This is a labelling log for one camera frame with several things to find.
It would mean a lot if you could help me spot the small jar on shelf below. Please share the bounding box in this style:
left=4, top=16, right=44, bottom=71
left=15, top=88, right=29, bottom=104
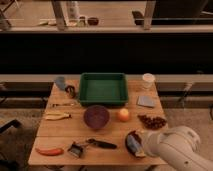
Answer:
left=78, top=16, right=86, bottom=27

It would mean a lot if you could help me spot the orange apple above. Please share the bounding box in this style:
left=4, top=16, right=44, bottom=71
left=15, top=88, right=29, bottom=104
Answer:
left=117, top=108, right=130, bottom=122

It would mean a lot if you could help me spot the red chili pepper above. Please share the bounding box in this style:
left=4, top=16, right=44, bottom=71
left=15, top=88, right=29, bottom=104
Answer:
left=35, top=148, right=64, bottom=156

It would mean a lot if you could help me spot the white bottle on shelf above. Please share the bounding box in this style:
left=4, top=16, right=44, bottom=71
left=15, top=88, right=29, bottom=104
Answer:
left=66, top=0, right=80, bottom=22

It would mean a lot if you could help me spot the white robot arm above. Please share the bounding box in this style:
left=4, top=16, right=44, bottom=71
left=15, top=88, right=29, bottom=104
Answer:
left=125, top=126, right=213, bottom=171

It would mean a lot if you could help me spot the peeled yellow banana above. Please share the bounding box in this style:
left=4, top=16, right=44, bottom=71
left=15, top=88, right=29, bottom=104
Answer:
left=44, top=112, right=71, bottom=121

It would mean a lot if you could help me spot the dark red bowl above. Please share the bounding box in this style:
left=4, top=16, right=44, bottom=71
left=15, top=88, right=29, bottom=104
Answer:
left=83, top=105, right=110, bottom=130

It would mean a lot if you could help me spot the white plastic cup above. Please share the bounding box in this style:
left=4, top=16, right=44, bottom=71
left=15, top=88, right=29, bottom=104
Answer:
left=142, top=73, right=155, bottom=89

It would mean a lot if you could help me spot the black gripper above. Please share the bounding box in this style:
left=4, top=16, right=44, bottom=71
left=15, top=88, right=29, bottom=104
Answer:
left=125, top=131, right=145, bottom=158

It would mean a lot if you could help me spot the dark bowl on shelf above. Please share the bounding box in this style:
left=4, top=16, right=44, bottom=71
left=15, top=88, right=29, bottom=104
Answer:
left=87, top=17, right=99, bottom=26

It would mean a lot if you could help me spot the bunch of dark grapes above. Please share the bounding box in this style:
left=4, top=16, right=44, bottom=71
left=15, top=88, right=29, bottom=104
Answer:
left=138, top=115, right=167, bottom=130

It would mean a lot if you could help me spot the green plastic tray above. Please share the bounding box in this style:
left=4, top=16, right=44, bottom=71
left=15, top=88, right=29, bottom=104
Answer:
left=78, top=73, right=129, bottom=106

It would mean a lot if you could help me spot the grey blue sponge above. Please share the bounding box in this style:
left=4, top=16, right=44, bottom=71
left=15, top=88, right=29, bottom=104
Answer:
left=137, top=96, right=155, bottom=108

